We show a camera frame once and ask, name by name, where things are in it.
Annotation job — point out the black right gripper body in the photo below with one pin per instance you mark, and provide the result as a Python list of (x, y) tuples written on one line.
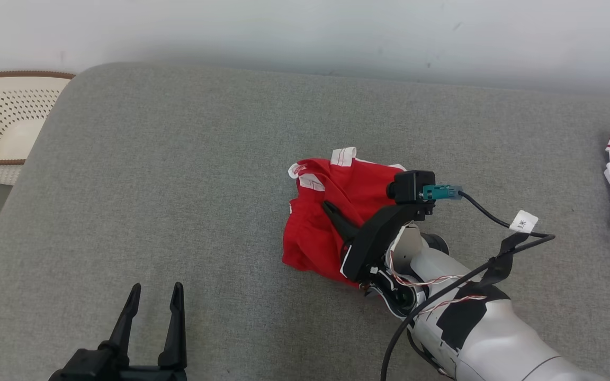
[(376, 243)]

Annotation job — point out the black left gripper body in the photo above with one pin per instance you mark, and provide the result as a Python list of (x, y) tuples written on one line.
[(109, 368)]

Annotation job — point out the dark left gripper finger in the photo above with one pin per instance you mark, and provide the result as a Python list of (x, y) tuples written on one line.
[(175, 328), (125, 323)]

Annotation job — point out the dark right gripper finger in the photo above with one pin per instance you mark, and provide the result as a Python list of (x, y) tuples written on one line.
[(348, 222), (341, 226)]

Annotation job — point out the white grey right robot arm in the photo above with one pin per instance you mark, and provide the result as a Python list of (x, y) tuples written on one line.
[(495, 338)]

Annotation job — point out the grey fabric sofa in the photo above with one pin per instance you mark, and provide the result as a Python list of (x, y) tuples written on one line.
[(178, 185)]

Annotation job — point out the cream perforated laundry basket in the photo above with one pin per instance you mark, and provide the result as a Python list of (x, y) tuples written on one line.
[(3, 121)]

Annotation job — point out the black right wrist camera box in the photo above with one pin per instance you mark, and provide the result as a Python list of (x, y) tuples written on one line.
[(411, 188)]

